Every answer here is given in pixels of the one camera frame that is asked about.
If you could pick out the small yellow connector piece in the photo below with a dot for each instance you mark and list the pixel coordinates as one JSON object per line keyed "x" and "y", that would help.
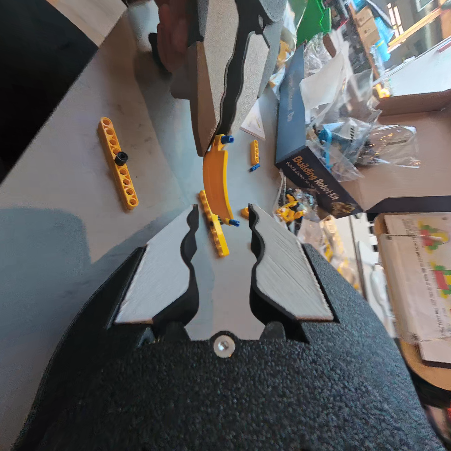
{"x": 245, "y": 212}

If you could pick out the clear bags inside box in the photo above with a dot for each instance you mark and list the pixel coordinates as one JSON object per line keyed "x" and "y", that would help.
{"x": 366, "y": 141}

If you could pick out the grey desk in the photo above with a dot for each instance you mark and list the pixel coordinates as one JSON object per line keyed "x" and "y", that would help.
{"x": 63, "y": 232}

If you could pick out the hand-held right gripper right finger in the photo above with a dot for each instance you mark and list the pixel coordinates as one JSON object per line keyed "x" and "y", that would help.
{"x": 289, "y": 271}

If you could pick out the sticker sheet in plastic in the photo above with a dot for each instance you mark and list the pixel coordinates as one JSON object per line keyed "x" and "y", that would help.
{"x": 338, "y": 243}

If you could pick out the yellow beam black pin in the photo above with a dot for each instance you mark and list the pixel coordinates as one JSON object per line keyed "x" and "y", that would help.
{"x": 217, "y": 236}

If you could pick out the short yellow beam blue pin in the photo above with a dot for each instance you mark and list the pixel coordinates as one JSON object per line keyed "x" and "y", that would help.
{"x": 254, "y": 151}

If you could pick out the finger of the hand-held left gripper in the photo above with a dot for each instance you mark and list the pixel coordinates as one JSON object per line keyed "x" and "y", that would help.
{"x": 264, "y": 63}
{"x": 208, "y": 77}

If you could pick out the green plastic bin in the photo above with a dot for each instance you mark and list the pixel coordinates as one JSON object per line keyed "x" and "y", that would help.
{"x": 313, "y": 21}

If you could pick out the person's left hand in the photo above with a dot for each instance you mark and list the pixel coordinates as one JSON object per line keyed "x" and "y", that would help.
{"x": 176, "y": 28}

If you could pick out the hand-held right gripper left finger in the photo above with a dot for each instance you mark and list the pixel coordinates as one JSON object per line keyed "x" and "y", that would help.
{"x": 158, "y": 271}

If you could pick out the long yellow nine-hole beam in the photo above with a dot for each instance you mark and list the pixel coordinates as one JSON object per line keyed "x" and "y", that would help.
{"x": 118, "y": 165}

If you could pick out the yellow curved panel blue pins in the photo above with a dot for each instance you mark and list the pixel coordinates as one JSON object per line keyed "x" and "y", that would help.
{"x": 215, "y": 176}

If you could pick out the wooden clipboard printed sheet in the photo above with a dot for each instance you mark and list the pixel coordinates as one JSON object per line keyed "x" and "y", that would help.
{"x": 423, "y": 282}

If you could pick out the plastic bag of yellow parts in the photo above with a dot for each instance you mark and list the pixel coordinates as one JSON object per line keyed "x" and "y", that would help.
{"x": 292, "y": 208}

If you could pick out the blue plastic part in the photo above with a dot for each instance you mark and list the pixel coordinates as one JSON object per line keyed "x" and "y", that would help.
{"x": 331, "y": 141}

